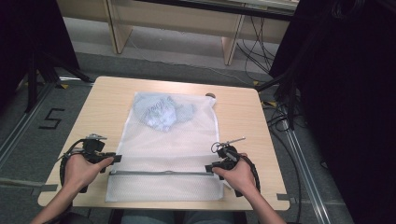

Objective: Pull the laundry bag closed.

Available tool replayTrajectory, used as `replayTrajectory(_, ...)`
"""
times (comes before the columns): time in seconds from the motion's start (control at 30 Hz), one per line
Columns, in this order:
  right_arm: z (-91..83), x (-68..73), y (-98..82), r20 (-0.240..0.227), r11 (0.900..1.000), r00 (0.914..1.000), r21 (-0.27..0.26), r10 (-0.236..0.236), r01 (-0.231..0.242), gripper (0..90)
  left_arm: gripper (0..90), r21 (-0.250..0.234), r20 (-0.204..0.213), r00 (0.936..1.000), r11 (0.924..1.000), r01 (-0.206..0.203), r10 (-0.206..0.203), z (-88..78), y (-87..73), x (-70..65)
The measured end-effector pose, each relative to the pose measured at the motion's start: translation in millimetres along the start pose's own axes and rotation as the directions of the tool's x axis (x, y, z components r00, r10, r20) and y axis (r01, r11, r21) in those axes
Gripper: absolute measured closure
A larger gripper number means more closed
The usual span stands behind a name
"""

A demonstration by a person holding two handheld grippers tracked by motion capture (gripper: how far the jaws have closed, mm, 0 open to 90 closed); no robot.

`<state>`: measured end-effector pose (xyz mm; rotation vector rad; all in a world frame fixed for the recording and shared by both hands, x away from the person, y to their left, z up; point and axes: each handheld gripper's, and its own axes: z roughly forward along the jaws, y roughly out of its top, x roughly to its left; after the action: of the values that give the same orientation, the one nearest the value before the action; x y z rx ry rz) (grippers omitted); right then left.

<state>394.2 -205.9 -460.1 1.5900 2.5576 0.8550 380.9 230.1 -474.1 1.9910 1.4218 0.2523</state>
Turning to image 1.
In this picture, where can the metal floor rail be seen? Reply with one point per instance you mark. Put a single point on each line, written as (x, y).
(306, 174)
(21, 124)

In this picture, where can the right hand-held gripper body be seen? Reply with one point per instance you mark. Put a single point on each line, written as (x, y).
(229, 157)

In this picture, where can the person's left hand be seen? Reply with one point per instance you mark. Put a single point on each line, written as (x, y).
(79, 174)

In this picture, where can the white mesh laundry bag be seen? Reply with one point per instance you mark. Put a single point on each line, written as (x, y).
(168, 149)

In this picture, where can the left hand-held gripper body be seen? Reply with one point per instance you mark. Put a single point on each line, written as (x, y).
(93, 147)

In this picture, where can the grey tape strip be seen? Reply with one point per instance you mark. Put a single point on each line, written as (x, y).
(45, 188)
(285, 197)

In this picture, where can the black tripod stand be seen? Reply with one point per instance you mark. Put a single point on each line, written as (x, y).
(291, 93)
(32, 81)

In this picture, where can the person's legs in jeans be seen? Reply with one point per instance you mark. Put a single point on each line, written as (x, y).
(174, 217)

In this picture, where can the black curtain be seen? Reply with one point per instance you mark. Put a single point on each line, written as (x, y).
(31, 28)
(348, 93)

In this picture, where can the light wooden desk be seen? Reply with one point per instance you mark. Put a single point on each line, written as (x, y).
(174, 21)

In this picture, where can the light blue garment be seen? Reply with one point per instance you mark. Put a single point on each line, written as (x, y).
(162, 112)

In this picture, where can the person's right hand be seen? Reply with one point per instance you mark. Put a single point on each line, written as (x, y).
(239, 177)

